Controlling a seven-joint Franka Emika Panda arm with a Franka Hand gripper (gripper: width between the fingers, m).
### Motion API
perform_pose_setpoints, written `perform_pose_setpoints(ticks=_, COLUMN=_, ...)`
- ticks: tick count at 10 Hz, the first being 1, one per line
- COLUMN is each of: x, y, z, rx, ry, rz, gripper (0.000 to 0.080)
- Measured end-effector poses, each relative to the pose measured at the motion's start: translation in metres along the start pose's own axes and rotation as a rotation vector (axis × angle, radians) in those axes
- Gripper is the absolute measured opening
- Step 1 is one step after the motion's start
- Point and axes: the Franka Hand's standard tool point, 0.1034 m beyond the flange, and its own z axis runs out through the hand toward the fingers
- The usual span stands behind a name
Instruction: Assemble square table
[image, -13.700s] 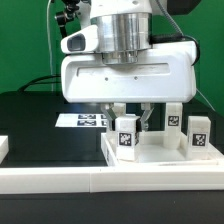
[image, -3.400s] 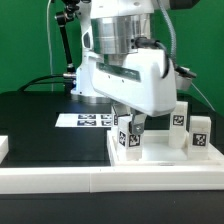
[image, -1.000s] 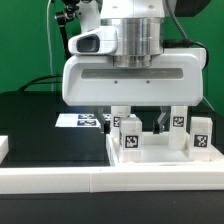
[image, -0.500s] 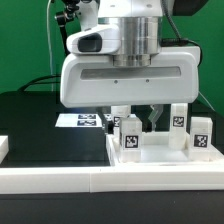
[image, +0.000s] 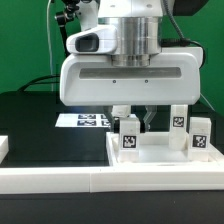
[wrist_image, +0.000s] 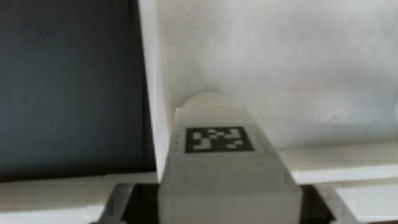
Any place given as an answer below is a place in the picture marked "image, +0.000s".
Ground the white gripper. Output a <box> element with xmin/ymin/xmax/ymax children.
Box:
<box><xmin>60</xmin><ymin>47</ymin><xmax>201</xmax><ymax>133</ymax></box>

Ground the white square tabletop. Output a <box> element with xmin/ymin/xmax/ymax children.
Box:
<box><xmin>106</xmin><ymin>132</ymin><xmax>224</xmax><ymax>166</ymax></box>

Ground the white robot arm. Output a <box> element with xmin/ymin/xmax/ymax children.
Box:
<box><xmin>60</xmin><ymin>0</ymin><xmax>209</xmax><ymax>132</ymax></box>

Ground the white fiducial marker sheet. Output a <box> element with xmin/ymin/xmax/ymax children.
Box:
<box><xmin>55</xmin><ymin>113</ymin><xmax>110</xmax><ymax>127</ymax></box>

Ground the grey cable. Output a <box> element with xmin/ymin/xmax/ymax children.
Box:
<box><xmin>199</xmin><ymin>91</ymin><xmax>216</xmax><ymax>111</ymax></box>

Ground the white U-shaped fence wall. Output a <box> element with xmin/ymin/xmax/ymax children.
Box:
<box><xmin>0</xmin><ymin>134</ymin><xmax>224</xmax><ymax>195</ymax></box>

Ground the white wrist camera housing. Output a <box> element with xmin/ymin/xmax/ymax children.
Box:
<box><xmin>66</xmin><ymin>25</ymin><xmax>118</xmax><ymax>54</ymax></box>

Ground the black cable bundle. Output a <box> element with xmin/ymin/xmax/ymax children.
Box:
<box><xmin>17</xmin><ymin>74</ymin><xmax>62</xmax><ymax>93</ymax></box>

